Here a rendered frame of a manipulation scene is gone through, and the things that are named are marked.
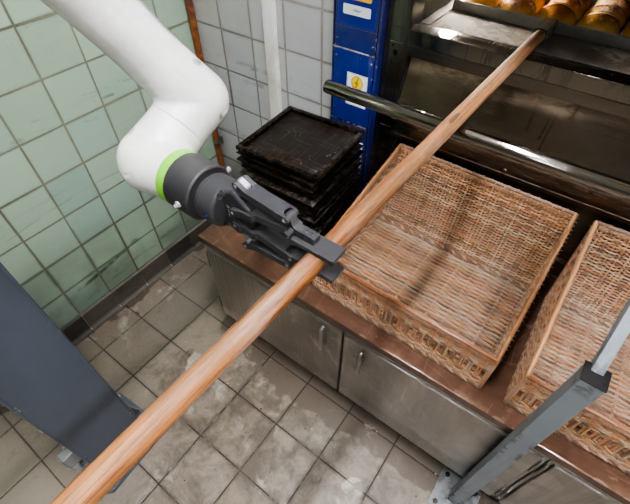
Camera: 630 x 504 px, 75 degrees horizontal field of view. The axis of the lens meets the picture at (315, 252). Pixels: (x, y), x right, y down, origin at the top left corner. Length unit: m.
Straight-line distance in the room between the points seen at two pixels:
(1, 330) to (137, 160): 0.54
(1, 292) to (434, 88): 1.18
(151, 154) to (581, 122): 1.00
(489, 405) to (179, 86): 1.00
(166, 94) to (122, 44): 0.09
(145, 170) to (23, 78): 0.92
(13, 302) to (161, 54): 0.63
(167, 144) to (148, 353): 1.37
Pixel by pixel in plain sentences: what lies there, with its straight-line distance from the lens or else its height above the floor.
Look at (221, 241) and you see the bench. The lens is 1.45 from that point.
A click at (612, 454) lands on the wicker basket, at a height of 0.62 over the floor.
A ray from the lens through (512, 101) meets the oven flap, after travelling 1.27.
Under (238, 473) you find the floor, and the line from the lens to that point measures 1.68.
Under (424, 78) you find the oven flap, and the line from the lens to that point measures 1.33.
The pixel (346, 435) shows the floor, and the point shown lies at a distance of 1.70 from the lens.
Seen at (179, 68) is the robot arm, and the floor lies 1.33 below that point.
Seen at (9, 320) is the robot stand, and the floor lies 0.86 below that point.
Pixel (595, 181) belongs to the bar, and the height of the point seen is 1.17.
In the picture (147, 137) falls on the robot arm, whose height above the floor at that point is 1.25.
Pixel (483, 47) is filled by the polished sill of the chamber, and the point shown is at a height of 1.18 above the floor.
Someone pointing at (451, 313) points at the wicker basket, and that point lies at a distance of 1.29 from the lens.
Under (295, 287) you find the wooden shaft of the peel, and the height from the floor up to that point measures 1.20.
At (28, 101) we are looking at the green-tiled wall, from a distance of 1.60.
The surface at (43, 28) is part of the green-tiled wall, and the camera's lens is 1.58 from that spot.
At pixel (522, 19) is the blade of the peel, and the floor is 1.20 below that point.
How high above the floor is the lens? 1.62
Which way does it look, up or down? 48 degrees down
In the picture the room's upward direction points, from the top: straight up
